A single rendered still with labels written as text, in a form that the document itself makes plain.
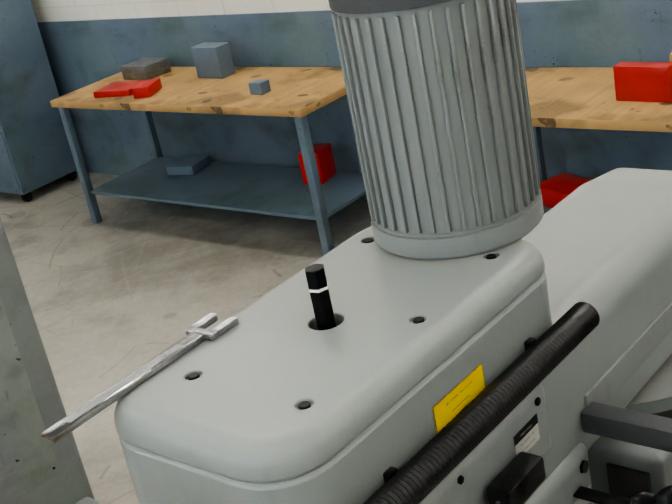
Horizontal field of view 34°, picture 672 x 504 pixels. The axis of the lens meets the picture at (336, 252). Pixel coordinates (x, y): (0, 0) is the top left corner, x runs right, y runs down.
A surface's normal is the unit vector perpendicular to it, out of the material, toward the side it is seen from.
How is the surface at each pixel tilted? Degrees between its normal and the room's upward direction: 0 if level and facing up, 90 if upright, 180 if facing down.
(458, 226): 90
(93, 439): 0
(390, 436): 90
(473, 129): 90
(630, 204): 0
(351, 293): 0
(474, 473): 90
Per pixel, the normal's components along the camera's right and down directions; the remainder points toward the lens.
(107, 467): -0.19, -0.90
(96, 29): -0.62, 0.41
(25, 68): 0.76, 0.11
